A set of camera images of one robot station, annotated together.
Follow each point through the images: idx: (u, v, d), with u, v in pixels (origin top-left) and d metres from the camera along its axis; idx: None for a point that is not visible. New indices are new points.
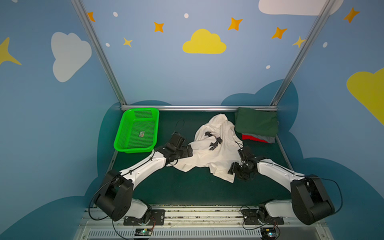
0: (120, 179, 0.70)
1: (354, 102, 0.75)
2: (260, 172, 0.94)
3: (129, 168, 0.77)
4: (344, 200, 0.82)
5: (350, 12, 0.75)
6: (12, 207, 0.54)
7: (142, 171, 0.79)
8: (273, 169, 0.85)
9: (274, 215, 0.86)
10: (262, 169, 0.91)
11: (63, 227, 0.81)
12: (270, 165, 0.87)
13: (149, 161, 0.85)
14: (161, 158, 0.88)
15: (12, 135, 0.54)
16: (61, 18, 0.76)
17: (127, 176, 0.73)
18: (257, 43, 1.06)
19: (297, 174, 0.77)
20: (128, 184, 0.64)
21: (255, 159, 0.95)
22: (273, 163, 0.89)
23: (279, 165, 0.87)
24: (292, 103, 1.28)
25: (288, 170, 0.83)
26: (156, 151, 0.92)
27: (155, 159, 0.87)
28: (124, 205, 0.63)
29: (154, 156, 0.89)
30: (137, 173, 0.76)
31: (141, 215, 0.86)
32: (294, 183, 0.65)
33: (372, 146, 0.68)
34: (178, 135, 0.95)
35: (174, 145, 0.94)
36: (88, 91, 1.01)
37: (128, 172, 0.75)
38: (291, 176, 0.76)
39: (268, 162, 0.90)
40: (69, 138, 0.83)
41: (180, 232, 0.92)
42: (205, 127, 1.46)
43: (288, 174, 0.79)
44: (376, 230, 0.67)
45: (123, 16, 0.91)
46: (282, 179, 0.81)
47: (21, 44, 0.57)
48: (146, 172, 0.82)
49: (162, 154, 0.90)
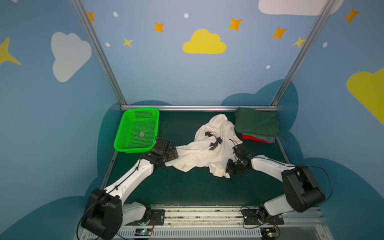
0: (106, 197, 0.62)
1: (355, 102, 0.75)
2: (254, 168, 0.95)
3: (114, 184, 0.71)
4: (344, 200, 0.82)
5: (350, 12, 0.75)
6: (12, 207, 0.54)
7: (128, 184, 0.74)
8: (265, 163, 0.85)
9: (274, 214, 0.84)
10: (255, 164, 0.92)
11: (64, 227, 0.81)
12: (261, 160, 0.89)
13: (136, 171, 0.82)
14: (148, 165, 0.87)
15: (11, 135, 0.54)
16: (61, 18, 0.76)
17: (113, 192, 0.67)
18: (258, 43, 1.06)
19: (288, 165, 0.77)
20: (116, 202, 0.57)
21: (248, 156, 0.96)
22: (265, 157, 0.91)
23: (270, 159, 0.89)
24: (292, 103, 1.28)
25: (280, 162, 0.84)
26: (142, 160, 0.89)
27: (141, 168, 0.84)
28: (115, 222, 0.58)
29: (140, 165, 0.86)
30: (124, 188, 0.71)
31: (141, 216, 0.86)
32: (284, 172, 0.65)
33: (372, 146, 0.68)
34: (162, 139, 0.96)
35: (160, 148, 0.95)
36: (88, 91, 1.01)
37: (114, 188, 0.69)
38: (283, 167, 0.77)
39: (260, 157, 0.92)
40: (69, 137, 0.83)
41: (180, 232, 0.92)
42: (205, 127, 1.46)
43: (280, 165, 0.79)
44: (376, 230, 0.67)
45: (123, 15, 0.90)
46: (274, 171, 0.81)
47: (22, 44, 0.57)
48: (132, 185, 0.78)
49: (148, 161, 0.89)
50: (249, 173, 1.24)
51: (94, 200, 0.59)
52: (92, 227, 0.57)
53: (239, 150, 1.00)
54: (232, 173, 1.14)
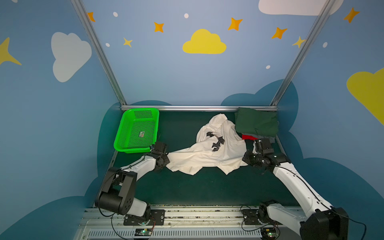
0: (120, 175, 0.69)
1: (355, 102, 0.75)
2: (275, 174, 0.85)
3: (128, 165, 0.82)
4: (345, 201, 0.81)
5: (350, 12, 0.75)
6: (12, 207, 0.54)
7: (139, 166, 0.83)
8: (294, 181, 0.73)
9: (273, 218, 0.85)
10: (281, 176, 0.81)
11: (64, 227, 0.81)
12: (291, 177, 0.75)
13: (142, 160, 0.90)
14: (153, 158, 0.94)
15: (11, 135, 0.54)
16: (61, 19, 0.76)
17: (128, 169, 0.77)
18: (257, 43, 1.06)
19: (324, 202, 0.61)
20: (132, 174, 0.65)
21: (273, 158, 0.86)
22: (296, 175, 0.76)
23: (303, 180, 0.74)
24: (292, 103, 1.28)
25: (313, 189, 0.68)
26: (146, 154, 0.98)
27: (147, 158, 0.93)
28: (130, 197, 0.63)
29: (146, 156, 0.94)
30: (137, 167, 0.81)
31: (141, 214, 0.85)
32: (318, 219, 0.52)
33: (372, 146, 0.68)
34: (161, 142, 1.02)
35: (159, 150, 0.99)
36: (88, 91, 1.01)
37: (128, 167, 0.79)
38: (314, 202, 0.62)
39: (289, 171, 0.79)
40: (69, 137, 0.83)
41: (180, 232, 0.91)
42: (205, 127, 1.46)
43: (312, 197, 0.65)
44: (377, 231, 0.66)
45: (123, 16, 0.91)
46: (301, 198, 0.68)
47: (22, 44, 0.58)
48: (143, 169, 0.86)
49: (151, 156, 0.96)
50: (249, 173, 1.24)
51: (111, 176, 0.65)
52: (107, 204, 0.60)
53: (264, 149, 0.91)
54: (246, 162, 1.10)
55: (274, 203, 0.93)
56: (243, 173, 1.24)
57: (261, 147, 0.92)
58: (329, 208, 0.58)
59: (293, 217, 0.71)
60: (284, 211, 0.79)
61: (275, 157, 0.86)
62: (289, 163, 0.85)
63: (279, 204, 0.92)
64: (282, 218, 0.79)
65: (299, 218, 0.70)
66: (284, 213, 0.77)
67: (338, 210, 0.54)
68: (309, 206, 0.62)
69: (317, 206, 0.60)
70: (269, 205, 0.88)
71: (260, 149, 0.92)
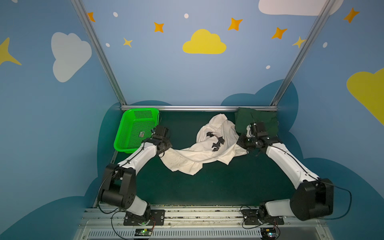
0: (120, 171, 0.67)
1: (355, 102, 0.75)
2: (267, 154, 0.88)
3: (126, 159, 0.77)
4: (345, 201, 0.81)
5: (350, 12, 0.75)
6: (12, 207, 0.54)
7: (139, 159, 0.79)
8: (284, 158, 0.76)
9: (272, 214, 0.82)
10: (273, 155, 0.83)
11: (64, 227, 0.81)
12: (282, 154, 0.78)
13: (142, 150, 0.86)
14: (152, 146, 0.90)
15: (11, 135, 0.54)
16: (61, 19, 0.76)
17: (127, 165, 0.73)
18: (258, 43, 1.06)
19: (311, 174, 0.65)
20: (130, 172, 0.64)
21: (267, 140, 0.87)
22: (287, 152, 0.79)
23: (293, 156, 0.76)
24: (292, 103, 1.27)
25: (301, 164, 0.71)
26: (145, 142, 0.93)
27: (146, 148, 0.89)
28: (131, 192, 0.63)
29: (145, 145, 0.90)
30: (136, 161, 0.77)
31: (142, 213, 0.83)
32: (306, 189, 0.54)
33: (372, 146, 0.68)
34: (162, 126, 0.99)
35: (160, 135, 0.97)
36: (88, 91, 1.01)
37: (126, 162, 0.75)
38: (302, 175, 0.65)
39: (280, 148, 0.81)
40: (69, 137, 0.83)
41: (180, 232, 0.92)
42: (205, 127, 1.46)
43: (300, 170, 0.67)
44: (376, 231, 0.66)
45: (123, 16, 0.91)
46: (291, 173, 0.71)
47: (22, 44, 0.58)
48: (142, 160, 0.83)
49: (152, 143, 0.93)
50: (249, 173, 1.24)
51: (110, 174, 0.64)
52: (109, 200, 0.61)
53: (258, 132, 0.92)
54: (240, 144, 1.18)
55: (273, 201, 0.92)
56: (243, 173, 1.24)
57: (256, 130, 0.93)
58: (316, 179, 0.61)
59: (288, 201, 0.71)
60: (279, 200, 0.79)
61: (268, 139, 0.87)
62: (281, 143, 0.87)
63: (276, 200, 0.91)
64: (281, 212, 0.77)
65: None
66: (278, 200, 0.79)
67: (323, 180, 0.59)
68: (297, 178, 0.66)
69: (305, 178, 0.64)
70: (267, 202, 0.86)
71: (255, 132, 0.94)
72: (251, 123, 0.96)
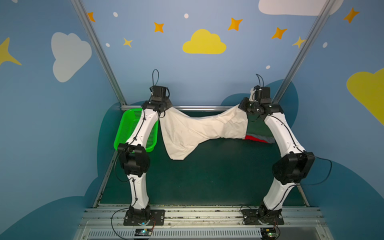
0: (130, 147, 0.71)
1: (355, 102, 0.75)
2: (266, 122, 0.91)
3: (132, 135, 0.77)
4: (345, 201, 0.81)
5: (350, 12, 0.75)
6: (12, 207, 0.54)
7: (144, 133, 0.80)
8: (279, 128, 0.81)
9: (271, 208, 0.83)
10: (270, 124, 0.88)
11: (64, 227, 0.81)
12: (278, 125, 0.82)
13: (144, 121, 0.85)
14: (153, 114, 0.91)
15: (12, 135, 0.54)
16: (61, 19, 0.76)
17: (135, 142, 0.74)
18: (258, 43, 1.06)
19: (299, 147, 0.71)
20: (140, 149, 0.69)
21: (268, 108, 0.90)
22: (284, 124, 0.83)
23: (288, 128, 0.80)
24: (292, 103, 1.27)
25: (294, 136, 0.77)
26: (145, 110, 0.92)
27: (148, 117, 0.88)
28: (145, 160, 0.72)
29: (146, 115, 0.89)
30: (142, 136, 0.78)
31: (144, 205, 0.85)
32: (289, 158, 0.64)
33: (372, 146, 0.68)
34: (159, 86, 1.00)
35: (158, 96, 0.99)
36: (88, 91, 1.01)
37: (133, 139, 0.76)
38: (291, 146, 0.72)
39: (279, 120, 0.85)
40: (69, 137, 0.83)
41: (180, 232, 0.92)
42: None
43: (290, 142, 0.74)
44: (377, 231, 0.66)
45: (123, 16, 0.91)
46: (281, 142, 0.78)
47: (22, 44, 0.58)
48: (147, 130, 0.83)
49: (152, 109, 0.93)
50: (249, 173, 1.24)
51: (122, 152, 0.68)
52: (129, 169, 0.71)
53: (261, 98, 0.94)
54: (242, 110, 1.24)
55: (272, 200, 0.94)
56: (243, 173, 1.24)
57: (260, 96, 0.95)
58: (302, 151, 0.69)
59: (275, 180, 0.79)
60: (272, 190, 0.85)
61: (270, 107, 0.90)
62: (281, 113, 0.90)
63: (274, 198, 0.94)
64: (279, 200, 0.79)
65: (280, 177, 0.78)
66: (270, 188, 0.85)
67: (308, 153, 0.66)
68: (286, 148, 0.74)
69: (292, 149, 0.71)
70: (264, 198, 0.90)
71: (258, 97, 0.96)
72: (257, 86, 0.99)
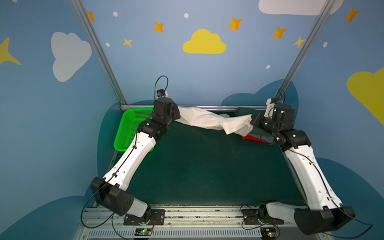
0: (105, 187, 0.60)
1: (355, 102, 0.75)
2: (285, 153, 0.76)
3: (113, 171, 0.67)
4: (345, 201, 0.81)
5: (350, 12, 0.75)
6: (12, 207, 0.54)
7: (128, 167, 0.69)
8: (307, 168, 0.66)
9: (273, 216, 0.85)
10: (292, 158, 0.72)
11: (64, 227, 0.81)
12: (307, 164, 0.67)
13: (133, 150, 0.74)
14: (148, 141, 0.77)
15: (12, 135, 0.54)
16: (61, 19, 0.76)
17: (113, 180, 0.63)
18: (258, 43, 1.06)
19: (334, 200, 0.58)
20: (116, 190, 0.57)
21: (292, 138, 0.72)
22: (313, 163, 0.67)
23: (318, 169, 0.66)
24: (292, 103, 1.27)
25: (326, 183, 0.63)
26: (139, 133, 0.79)
27: (139, 145, 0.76)
28: (126, 202, 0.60)
29: (137, 143, 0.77)
30: (124, 172, 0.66)
31: (141, 214, 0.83)
32: (323, 216, 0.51)
33: (372, 146, 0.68)
34: (161, 102, 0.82)
35: (159, 115, 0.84)
36: (88, 91, 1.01)
37: (113, 175, 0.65)
38: (325, 198, 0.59)
39: (305, 156, 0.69)
40: (69, 137, 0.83)
41: (180, 232, 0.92)
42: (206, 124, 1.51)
43: (323, 192, 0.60)
44: (376, 231, 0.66)
45: (123, 15, 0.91)
46: (309, 188, 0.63)
47: (21, 44, 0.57)
48: (133, 163, 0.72)
49: (147, 135, 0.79)
50: (249, 173, 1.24)
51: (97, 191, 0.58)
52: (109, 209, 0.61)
53: (282, 124, 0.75)
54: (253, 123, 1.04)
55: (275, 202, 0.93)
56: (243, 173, 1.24)
57: (281, 120, 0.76)
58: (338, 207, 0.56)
59: (290, 209, 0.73)
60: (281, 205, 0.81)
61: (294, 137, 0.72)
62: (308, 146, 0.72)
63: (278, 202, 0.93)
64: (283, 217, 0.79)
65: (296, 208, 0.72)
66: (280, 205, 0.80)
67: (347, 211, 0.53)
68: (317, 201, 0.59)
69: (326, 204, 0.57)
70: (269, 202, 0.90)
71: (279, 121, 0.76)
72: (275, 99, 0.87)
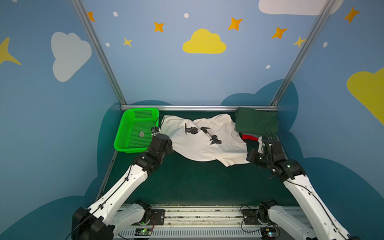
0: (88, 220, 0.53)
1: (355, 102, 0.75)
2: (285, 185, 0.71)
3: (101, 200, 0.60)
4: (345, 201, 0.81)
5: (350, 12, 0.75)
6: (12, 207, 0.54)
7: (116, 200, 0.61)
8: (308, 199, 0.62)
9: (273, 220, 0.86)
10: (292, 188, 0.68)
11: (64, 227, 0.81)
12: (306, 195, 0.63)
13: (125, 182, 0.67)
14: (141, 173, 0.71)
15: (12, 135, 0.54)
16: (61, 19, 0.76)
17: (97, 212, 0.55)
18: (258, 43, 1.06)
19: (342, 231, 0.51)
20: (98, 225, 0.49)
21: (287, 168, 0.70)
22: (313, 193, 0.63)
23: (319, 200, 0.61)
24: (292, 103, 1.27)
25: (330, 213, 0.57)
26: (133, 166, 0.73)
27: (132, 178, 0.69)
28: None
29: (130, 175, 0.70)
30: (111, 204, 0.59)
31: (140, 217, 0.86)
32: None
33: (373, 146, 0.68)
34: (159, 137, 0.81)
35: (155, 150, 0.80)
36: (88, 91, 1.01)
37: (99, 207, 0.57)
38: (331, 230, 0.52)
39: (304, 186, 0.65)
40: (69, 137, 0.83)
41: (180, 232, 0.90)
42: (205, 121, 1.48)
43: (328, 223, 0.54)
44: (376, 231, 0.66)
45: (123, 15, 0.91)
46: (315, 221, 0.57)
47: (21, 43, 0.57)
48: (124, 194, 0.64)
49: (141, 169, 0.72)
50: (249, 173, 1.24)
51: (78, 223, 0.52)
52: None
53: (274, 155, 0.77)
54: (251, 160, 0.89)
55: (275, 203, 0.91)
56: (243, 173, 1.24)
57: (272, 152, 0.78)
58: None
59: (298, 230, 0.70)
60: (286, 217, 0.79)
61: (288, 167, 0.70)
62: (303, 175, 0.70)
63: (280, 205, 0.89)
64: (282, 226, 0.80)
65: (304, 230, 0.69)
66: (287, 221, 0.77)
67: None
68: (325, 234, 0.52)
69: (335, 237, 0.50)
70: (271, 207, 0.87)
71: (270, 153, 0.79)
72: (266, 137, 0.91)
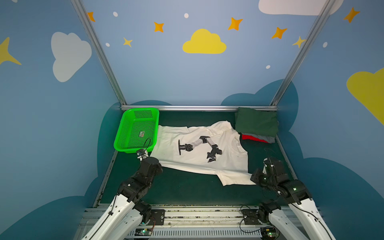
0: None
1: (355, 102, 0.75)
2: (289, 205, 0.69)
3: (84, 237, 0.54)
4: (345, 201, 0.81)
5: (350, 12, 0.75)
6: (12, 207, 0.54)
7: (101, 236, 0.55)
8: (314, 226, 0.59)
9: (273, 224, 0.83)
10: (297, 213, 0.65)
11: (64, 227, 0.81)
12: (312, 222, 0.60)
13: (109, 217, 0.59)
14: (127, 205, 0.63)
15: (12, 134, 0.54)
16: (61, 19, 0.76)
17: None
18: (258, 43, 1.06)
19: None
20: None
21: (291, 188, 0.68)
22: (319, 220, 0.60)
23: (326, 226, 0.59)
24: (292, 103, 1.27)
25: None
26: (119, 195, 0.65)
27: (117, 211, 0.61)
28: None
29: (115, 208, 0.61)
30: None
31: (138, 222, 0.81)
32: None
33: (372, 146, 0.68)
34: (149, 162, 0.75)
35: (144, 175, 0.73)
36: (88, 91, 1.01)
37: None
38: None
39: (310, 212, 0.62)
40: (69, 137, 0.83)
41: (180, 232, 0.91)
42: (205, 129, 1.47)
43: None
44: (376, 231, 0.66)
45: (123, 15, 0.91)
46: None
47: (21, 43, 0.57)
48: (109, 229, 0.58)
49: (127, 197, 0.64)
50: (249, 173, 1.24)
51: None
52: None
53: (277, 176, 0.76)
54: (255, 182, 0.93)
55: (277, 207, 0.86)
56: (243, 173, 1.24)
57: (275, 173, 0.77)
58: None
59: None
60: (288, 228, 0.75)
61: (293, 188, 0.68)
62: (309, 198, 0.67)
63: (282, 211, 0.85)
64: (279, 230, 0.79)
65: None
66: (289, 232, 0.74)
67: None
68: None
69: None
70: (272, 212, 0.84)
71: (273, 174, 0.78)
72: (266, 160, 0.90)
